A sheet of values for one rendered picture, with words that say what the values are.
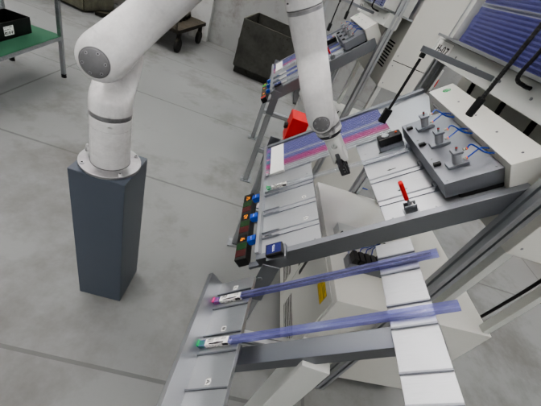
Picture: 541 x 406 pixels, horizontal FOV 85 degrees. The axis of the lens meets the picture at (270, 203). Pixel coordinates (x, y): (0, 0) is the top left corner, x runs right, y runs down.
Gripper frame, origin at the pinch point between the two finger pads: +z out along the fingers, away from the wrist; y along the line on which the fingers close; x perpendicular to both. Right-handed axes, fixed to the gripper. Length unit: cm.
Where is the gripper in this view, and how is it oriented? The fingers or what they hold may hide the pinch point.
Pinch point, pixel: (344, 167)
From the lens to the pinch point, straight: 108.4
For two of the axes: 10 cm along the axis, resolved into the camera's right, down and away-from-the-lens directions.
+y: 0.9, -6.6, 7.4
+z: 4.4, 6.9, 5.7
